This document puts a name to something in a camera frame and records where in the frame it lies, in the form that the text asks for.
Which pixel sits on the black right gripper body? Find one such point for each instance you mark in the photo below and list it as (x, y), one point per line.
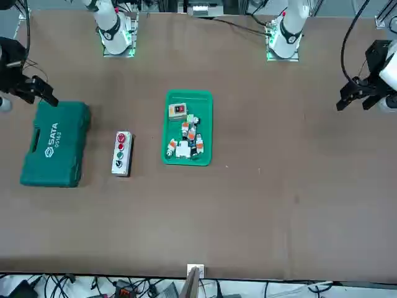
(10, 73)

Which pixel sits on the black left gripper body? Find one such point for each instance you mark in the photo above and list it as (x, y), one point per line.
(376, 59)

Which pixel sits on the red emergency stop button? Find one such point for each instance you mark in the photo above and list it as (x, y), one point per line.
(121, 137)

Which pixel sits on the white button box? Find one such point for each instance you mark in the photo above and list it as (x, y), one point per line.
(124, 170)

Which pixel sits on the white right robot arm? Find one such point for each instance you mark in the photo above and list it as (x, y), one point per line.
(111, 28)

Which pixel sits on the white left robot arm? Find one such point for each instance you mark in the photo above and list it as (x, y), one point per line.
(290, 28)

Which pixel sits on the grey box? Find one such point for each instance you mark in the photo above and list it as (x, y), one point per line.
(200, 10)

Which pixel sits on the green plastic tool case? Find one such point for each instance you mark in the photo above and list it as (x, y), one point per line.
(52, 146)

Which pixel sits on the orange white terminal block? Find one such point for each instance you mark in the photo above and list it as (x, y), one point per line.
(185, 128)
(171, 146)
(199, 144)
(192, 133)

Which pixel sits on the green white small component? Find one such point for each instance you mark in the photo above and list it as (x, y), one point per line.
(190, 118)

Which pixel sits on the green plastic tray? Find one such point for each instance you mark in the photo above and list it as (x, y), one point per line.
(204, 124)

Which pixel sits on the white plastic block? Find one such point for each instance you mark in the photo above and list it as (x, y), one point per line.
(183, 149)

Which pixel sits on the aluminium frame profile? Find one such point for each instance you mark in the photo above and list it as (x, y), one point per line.
(384, 17)

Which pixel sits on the beige switch box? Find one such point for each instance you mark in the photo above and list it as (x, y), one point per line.
(178, 112)

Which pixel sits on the aluminium camera post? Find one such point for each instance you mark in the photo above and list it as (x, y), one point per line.
(192, 279)

